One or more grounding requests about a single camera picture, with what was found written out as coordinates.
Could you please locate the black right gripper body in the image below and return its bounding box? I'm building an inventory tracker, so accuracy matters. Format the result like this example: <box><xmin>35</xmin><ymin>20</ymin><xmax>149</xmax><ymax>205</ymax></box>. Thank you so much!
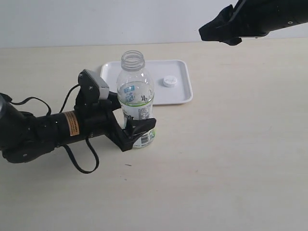
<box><xmin>226</xmin><ymin>0</ymin><xmax>271</xmax><ymax>39</ymax></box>

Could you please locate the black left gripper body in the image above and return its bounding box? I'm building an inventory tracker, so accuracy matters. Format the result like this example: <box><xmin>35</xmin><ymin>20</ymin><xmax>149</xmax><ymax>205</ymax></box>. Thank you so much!
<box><xmin>74</xmin><ymin>89</ymin><xmax>133</xmax><ymax>152</ymax></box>

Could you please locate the clear plastic drink bottle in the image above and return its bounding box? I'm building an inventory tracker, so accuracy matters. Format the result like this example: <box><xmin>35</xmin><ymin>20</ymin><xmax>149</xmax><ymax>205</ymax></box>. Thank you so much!
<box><xmin>116</xmin><ymin>50</ymin><xmax>158</xmax><ymax>149</ymax></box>

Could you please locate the white bottle cap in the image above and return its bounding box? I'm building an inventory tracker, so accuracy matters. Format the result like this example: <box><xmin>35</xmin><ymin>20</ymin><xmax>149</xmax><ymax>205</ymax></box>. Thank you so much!
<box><xmin>163</xmin><ymin>75</ymin><xmax>178</xmax><ymax>88</ymax></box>

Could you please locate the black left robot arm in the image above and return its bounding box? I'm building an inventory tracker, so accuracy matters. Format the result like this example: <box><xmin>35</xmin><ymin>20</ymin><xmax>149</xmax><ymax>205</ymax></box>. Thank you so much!
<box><xmin>0</xmin><ymin>89</ymin><xmax>156</xmax><ymax>164</ymax></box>

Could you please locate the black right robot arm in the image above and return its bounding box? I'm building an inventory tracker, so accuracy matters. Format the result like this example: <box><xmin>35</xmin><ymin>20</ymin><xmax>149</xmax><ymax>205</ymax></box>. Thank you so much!
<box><xmin>198</xmin><ymin>0</ymin><xmax>308</xmax><ymax>46</ymax></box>

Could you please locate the white rectangular tray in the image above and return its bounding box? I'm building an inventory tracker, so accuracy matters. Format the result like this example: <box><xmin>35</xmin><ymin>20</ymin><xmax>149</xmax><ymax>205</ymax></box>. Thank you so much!
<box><xmin>100</xmin><ymin>59</ymin><xmax>194</xmax><ymax>106</ymax></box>

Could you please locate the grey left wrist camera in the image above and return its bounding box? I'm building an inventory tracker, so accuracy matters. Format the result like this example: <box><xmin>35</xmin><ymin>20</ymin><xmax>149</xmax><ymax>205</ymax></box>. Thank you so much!
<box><xmin>78</xmin><ymin>69</ymin><xmax>109</xmax><ymax>102</ymax></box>

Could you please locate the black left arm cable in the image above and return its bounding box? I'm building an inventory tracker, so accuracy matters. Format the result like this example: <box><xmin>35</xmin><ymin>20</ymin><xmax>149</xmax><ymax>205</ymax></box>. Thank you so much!
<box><xmin>9</xmin><ymin>84</ymin><xmax>100</xmax><ymax>174</ymax></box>

